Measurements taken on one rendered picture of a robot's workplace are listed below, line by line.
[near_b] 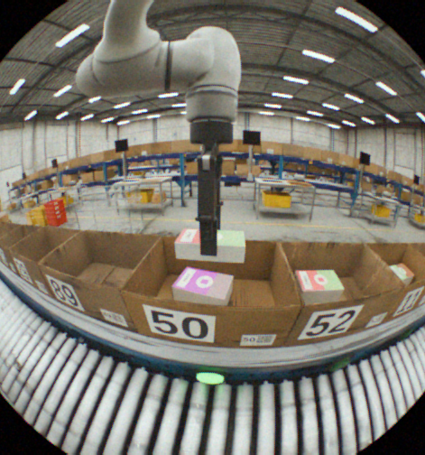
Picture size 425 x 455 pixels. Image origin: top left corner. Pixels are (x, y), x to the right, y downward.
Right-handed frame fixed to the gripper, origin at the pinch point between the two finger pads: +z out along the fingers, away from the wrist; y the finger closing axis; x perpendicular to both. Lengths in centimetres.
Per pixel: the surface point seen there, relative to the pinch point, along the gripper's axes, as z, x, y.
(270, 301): 27.9, -17.9, 9.3
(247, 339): 23.8, -9.5, -8.1
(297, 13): -685, -267, 523
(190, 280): 21.2, 7.5, 10.3
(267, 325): 18.0, -13.1, -7.9
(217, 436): 42, -5, -33
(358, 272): 23, -58, 18
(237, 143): -47, -14, 445
